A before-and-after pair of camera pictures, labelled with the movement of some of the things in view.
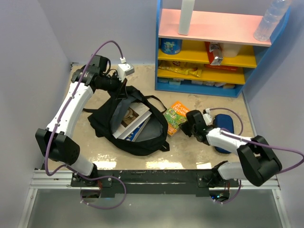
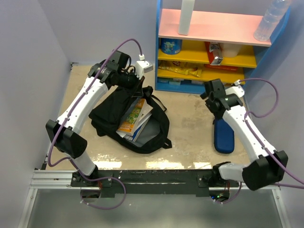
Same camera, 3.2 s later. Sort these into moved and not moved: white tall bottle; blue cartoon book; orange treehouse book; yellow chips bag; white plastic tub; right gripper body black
Moved: right gripper body black; orange treehouse book
Not moved: blue cartoon book; white tall bottle; white plastic tub; yellow chips bag
